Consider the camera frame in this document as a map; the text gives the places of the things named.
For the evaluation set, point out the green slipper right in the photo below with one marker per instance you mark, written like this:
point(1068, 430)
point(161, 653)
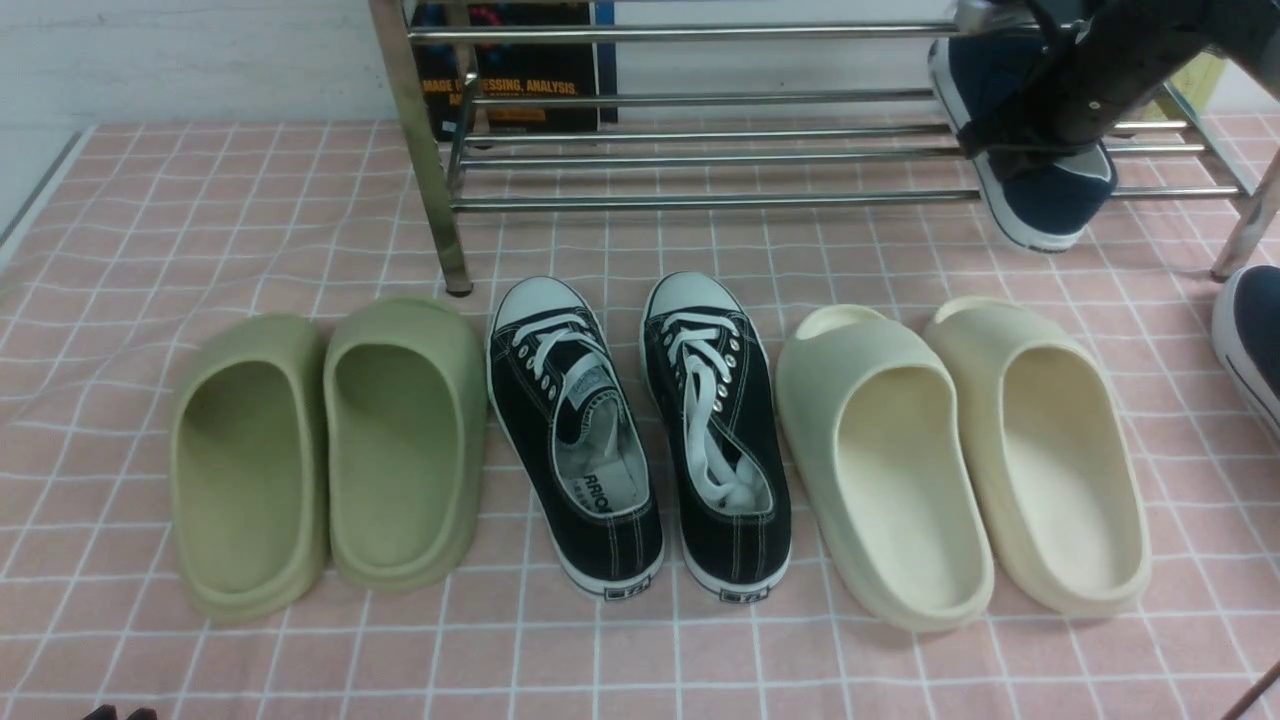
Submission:
point(405, 393)

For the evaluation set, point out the green slipper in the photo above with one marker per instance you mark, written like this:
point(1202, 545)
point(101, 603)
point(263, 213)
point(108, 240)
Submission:
point(405, 393)
point(248, 468)

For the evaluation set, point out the black lace sneaker left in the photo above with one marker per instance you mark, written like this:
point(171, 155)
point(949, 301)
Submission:
point(558, 398)

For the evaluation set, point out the black lace sneaker right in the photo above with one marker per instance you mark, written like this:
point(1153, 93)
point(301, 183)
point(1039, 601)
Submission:
point(708, 374)

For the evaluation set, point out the cream slipper left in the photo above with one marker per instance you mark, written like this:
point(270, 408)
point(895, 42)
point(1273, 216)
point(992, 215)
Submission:
point(870, 414)

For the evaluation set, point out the black image processing book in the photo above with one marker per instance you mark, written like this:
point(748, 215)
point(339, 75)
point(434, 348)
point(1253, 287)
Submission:
point(534, 70)

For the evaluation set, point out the cream slipper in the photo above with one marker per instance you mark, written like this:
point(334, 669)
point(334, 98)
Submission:
point(870, 414)
point(1047, 455)

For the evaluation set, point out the green slipper left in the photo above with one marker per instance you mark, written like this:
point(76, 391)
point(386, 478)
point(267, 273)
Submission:
point(248, 468)

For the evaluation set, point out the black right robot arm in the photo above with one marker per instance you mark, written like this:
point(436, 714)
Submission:
point(1110, 70)

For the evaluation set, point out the navy canvas shoe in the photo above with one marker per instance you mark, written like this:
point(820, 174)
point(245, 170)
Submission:
point(1245, 337)
point(1044, 209)

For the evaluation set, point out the metal shoe rack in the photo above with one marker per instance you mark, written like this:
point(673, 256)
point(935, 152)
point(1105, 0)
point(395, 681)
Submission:
point(440, 174)

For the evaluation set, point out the black lace sneaker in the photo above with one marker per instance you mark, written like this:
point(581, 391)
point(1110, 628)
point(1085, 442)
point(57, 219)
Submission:
point(558, 398)
point(708, 374)

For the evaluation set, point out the cream slipper right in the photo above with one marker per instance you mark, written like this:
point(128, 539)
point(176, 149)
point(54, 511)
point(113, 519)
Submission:
point(1047, 455)

